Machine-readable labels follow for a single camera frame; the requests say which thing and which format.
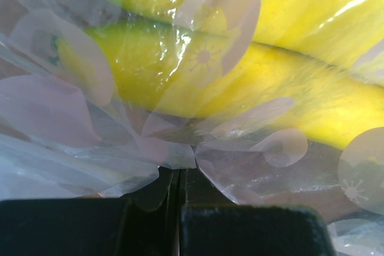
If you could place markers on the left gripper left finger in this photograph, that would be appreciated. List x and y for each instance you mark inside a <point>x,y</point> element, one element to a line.
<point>138,223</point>

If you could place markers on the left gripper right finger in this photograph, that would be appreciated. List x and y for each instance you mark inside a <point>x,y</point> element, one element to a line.
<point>210,224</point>

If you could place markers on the clear zip top bag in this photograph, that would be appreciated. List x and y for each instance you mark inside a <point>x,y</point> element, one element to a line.
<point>58,141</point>

